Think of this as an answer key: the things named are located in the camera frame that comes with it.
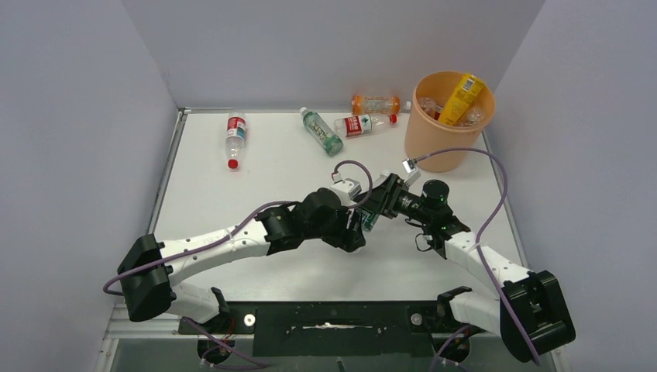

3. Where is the dark green label bottle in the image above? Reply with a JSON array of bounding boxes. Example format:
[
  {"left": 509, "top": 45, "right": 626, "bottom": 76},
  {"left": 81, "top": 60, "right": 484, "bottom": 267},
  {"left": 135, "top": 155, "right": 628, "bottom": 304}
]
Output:
[{"left": 358, "top": 170, "right": 390, "bottom": 233}]

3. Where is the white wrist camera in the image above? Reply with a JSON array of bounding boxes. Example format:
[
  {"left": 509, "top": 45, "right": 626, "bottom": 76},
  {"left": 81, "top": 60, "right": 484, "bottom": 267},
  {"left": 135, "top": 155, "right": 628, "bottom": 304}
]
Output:
[
  {"left": 402, "top": 158, "right": 421, "bottom": 188},
  {"left": 329, "top": 171, "right": 362, "bottom": 208}
]

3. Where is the green label clear bottle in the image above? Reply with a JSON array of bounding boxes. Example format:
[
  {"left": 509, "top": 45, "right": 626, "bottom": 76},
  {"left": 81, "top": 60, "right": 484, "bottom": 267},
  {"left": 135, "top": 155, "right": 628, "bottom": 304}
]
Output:
[{"left": 299, "top": 107, "right": 344, "bottom": 157}]

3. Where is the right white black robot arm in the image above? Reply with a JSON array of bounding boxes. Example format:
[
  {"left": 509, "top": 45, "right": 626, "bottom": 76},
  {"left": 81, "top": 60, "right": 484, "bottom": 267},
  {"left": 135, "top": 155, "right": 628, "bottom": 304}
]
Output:
[{"left": 361, "top": 174, "right": 576, "bottom": 363}]

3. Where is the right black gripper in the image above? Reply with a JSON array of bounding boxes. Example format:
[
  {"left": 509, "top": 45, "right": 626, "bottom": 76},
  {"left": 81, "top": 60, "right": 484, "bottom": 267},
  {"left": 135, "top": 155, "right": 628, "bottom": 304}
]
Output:
[{"left": 353, "top": 174, "right": 432, "bottom": 226}]

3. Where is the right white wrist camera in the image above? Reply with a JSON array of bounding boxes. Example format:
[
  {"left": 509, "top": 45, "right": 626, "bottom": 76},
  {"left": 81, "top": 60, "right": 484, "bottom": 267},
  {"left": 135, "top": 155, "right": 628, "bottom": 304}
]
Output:
[{"left": 402, "top": 158, "right": 421, "bottom": 188}]

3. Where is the orange plastic bin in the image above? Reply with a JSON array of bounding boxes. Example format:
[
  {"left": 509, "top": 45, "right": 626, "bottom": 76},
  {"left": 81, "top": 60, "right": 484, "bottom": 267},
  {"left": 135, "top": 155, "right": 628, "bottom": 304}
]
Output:
[{"left": 404, "top": 71, "right": 496, "bottom": 173}]

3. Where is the aluminium frame rail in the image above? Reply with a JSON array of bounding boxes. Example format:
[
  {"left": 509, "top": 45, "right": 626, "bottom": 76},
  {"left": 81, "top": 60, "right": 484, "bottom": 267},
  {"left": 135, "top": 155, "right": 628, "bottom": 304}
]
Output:
[{"left": 106, "top": 300, "right": 450, "bottom": 339}]

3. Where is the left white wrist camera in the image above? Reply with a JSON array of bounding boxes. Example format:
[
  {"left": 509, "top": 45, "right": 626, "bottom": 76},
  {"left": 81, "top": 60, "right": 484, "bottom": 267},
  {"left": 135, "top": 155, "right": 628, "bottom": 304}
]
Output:
[{"left": 329, "top": 171, "right": 362, "bottom": 208}]

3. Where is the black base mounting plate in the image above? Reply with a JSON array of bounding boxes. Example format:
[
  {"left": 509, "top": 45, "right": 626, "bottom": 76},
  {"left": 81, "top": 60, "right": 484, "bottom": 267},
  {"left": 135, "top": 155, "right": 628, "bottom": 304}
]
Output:
[{"left": 178, "top": 301, "right": 480, "bottom": 371}]

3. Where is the orange drink bottle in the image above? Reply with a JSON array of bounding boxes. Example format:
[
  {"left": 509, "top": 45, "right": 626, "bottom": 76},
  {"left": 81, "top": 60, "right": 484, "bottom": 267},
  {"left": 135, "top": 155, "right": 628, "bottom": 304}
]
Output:
[{"left": 351, "top": 95, "right": 411, "bottom": 115}]

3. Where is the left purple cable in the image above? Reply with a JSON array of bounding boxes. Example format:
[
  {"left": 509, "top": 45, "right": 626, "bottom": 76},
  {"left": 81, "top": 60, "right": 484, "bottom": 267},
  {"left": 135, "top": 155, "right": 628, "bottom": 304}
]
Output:
[{"left": 102, "top": 160, "right": 374, "bottom": 370}]

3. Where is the light blue tinted bottle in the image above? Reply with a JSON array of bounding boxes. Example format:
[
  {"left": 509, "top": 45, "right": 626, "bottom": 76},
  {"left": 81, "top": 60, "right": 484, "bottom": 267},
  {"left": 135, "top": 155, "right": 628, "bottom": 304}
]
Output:
[{"left": 458, "top": 106, "right": 486, "bottom": 128}]

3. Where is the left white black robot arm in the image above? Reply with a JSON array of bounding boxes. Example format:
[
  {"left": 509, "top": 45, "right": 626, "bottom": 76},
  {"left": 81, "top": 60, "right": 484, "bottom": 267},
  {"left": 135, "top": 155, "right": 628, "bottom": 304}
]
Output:
[{"left": 117, "top": 181, "right": 365, "bottom": 324}]

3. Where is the yellow juice bottle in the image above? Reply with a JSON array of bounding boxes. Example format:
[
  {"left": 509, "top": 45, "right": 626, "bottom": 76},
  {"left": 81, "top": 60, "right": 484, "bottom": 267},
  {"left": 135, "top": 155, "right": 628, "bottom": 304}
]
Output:
[{"left": 438, "top": 74, "right": 486, "bottom": 126}]

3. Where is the red green label bottle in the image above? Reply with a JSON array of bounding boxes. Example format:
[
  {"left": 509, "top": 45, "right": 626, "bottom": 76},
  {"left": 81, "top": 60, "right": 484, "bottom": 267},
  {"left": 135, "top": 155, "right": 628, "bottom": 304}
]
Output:
[{"left": 333, "top": 114, "right": 397, "bottom": 139}]

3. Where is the red white label bottle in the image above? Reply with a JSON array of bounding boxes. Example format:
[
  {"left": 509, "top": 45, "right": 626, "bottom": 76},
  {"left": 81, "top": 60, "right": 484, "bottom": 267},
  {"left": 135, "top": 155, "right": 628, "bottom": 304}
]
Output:
[{"left": 225, "top": 112, "right": 247, "bottom": 170}]

